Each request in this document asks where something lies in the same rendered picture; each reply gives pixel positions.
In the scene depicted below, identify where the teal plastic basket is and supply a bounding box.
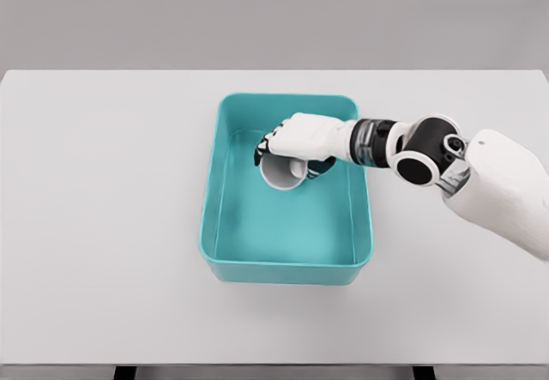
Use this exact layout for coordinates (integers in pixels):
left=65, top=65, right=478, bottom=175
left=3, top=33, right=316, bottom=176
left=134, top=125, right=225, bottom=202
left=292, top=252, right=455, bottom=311
left=197, top=92, right=375, bottom=287

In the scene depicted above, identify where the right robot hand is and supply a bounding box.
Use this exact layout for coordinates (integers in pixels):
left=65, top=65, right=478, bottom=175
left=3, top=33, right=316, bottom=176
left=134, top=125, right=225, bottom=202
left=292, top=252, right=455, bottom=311
left=252, top=112, right=346, bottom=181

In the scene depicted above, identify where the white paper cup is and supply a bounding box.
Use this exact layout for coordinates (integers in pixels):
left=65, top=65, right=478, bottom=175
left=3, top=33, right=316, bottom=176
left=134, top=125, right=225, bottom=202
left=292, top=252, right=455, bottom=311
left=259, top=154, right=308, bottom=191

